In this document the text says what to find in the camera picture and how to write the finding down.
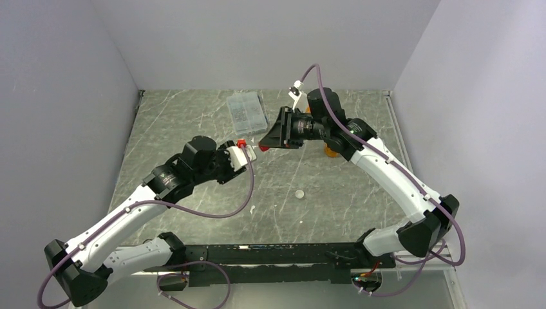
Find blue white bottle cap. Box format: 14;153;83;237
295;189;305;200

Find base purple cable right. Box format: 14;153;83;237
353;251;431;299

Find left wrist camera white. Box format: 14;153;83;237
227;139;257;171

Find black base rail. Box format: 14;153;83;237
146;242;396;287

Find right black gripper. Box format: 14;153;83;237
259;107;327;150

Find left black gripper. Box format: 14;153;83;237
193;140;247;185

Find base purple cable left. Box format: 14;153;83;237
156;258;232;309

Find clear plastic screw box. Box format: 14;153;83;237
227;91;268;135

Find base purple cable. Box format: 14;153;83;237
156;258;232;309
353;251;431;299

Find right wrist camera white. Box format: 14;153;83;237
288;80;308;112

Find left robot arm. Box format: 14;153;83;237
44;136;257;307

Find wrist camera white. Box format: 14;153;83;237
288;80;308;112
227;139;257;171

